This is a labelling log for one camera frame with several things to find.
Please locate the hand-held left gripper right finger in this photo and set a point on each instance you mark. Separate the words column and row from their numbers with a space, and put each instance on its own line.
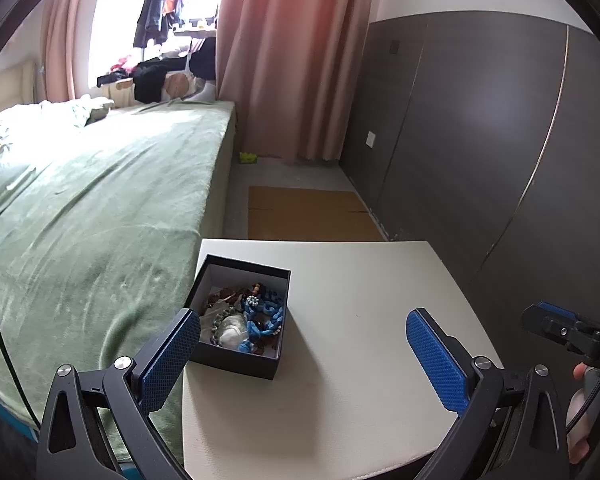
column 437, row 360

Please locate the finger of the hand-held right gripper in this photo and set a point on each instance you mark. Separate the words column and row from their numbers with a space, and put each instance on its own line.
column 550, row 324

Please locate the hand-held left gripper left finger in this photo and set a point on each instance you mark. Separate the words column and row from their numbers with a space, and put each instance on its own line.
column 172, row 360

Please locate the black jewelry box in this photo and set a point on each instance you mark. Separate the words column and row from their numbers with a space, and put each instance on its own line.
column 230, row 360

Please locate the person's right hand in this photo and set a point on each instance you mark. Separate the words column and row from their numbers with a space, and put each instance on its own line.
column 575, row 410

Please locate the bed with green sheet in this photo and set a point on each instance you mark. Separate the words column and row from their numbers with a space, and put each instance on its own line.
column 105, row 220

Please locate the brown cardboard sheet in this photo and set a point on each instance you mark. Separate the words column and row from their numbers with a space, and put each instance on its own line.
column 305, row 215

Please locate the dark brown wardrobe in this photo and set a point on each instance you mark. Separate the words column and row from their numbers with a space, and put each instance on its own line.
column 470, row 135

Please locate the small green toy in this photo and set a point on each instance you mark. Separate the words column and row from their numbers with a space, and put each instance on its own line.
column 247, row 157

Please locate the green quilt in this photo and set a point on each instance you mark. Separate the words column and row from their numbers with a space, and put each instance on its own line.
column 30, row 125

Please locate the pile of clothes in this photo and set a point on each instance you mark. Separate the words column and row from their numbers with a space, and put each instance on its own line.
column 150, row 80

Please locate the cream headboard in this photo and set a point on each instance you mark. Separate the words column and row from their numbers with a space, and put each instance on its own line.
column 10, row 85

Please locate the pink curtain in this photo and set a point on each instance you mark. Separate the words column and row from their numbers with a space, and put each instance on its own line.
column 65, row 45
column 290, row 60

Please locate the hanging dark clothes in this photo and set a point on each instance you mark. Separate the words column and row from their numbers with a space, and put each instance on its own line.
column 155, row 5

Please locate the white wall socket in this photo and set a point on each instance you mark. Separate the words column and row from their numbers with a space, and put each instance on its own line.
column 371, row 139

